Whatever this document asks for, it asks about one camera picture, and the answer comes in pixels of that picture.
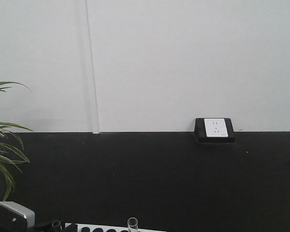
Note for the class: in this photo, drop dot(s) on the white test tube rack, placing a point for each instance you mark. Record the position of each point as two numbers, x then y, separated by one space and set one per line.
107 228

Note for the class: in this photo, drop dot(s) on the green potted plant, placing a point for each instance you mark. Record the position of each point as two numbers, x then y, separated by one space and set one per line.
11 155

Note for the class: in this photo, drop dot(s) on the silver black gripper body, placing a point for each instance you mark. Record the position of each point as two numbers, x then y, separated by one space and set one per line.
15 217

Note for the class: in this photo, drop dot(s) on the white wall power socket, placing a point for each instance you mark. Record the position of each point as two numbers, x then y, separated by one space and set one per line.
214 130

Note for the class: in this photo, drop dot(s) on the clear glass test tube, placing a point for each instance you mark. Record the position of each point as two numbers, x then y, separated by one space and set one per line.
132 224

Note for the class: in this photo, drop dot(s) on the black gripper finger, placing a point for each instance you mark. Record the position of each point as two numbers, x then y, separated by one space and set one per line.
56 226

